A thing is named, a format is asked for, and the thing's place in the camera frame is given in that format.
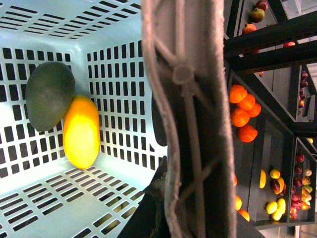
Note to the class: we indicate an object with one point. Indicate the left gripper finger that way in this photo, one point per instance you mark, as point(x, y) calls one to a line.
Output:
point(148, 221)

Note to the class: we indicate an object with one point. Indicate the yellow mango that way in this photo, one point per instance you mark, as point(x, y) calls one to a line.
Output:
point(81, 132)

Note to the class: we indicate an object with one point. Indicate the dark green avocado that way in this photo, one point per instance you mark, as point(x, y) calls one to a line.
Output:
point(49, 92)

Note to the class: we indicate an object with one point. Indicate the light blue plastic basket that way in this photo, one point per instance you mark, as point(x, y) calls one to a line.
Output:
point(154, 70)

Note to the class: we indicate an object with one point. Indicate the black metal shelf post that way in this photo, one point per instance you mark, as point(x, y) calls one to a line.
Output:
point(262, 49)

